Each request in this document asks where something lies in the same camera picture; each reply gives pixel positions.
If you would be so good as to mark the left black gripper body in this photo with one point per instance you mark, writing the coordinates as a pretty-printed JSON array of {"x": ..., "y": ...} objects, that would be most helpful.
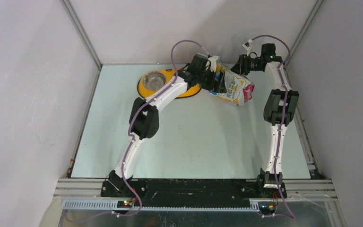
[{"x": 203, "y": 80}]

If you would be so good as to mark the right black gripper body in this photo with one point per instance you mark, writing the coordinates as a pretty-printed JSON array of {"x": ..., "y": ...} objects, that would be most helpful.
[{"x": 246, "y": 67}]

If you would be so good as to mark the pet food bag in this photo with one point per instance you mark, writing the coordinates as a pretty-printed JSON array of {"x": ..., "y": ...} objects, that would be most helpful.
[{"x": 238, "y": 88}]

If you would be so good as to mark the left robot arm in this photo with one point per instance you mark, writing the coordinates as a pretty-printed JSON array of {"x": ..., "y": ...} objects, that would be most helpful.
[{"x": 144, "y": 117}]

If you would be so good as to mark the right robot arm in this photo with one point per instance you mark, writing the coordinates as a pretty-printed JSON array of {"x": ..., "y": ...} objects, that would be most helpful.
[{"x": 278, "y": 111}]

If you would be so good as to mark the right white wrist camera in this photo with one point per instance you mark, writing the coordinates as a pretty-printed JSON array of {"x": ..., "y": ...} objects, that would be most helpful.
[{"x": 247, "y": 45}]

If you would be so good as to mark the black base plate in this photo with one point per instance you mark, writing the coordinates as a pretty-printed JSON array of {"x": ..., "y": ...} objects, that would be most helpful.
[{"x": 191, "y": 193}]

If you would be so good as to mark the aluminium frame rail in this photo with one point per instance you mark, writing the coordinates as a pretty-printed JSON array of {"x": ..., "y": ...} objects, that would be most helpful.
[{"x": 86, "y": 194}]

